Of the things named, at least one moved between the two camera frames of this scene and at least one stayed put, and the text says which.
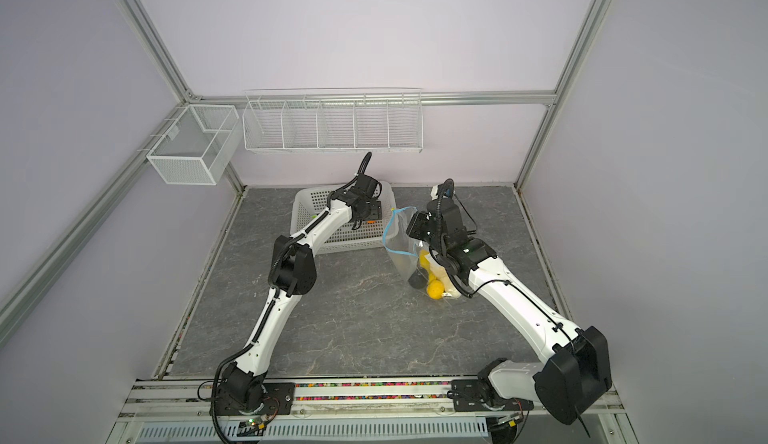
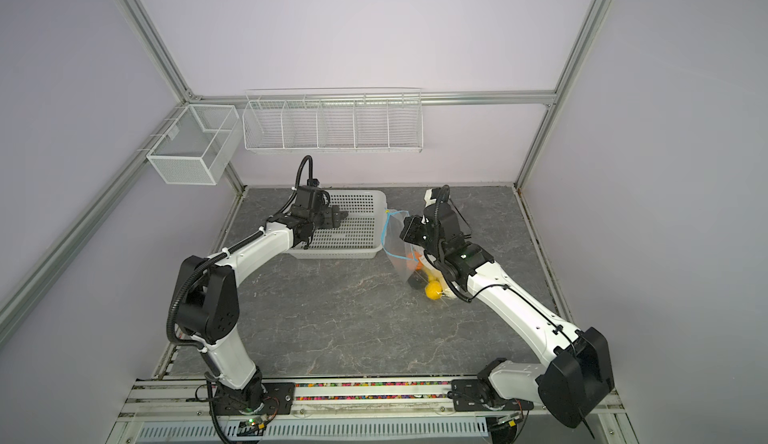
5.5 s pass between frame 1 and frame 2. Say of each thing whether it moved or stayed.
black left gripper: moved
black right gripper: stayed
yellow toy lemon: stayed
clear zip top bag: stayed
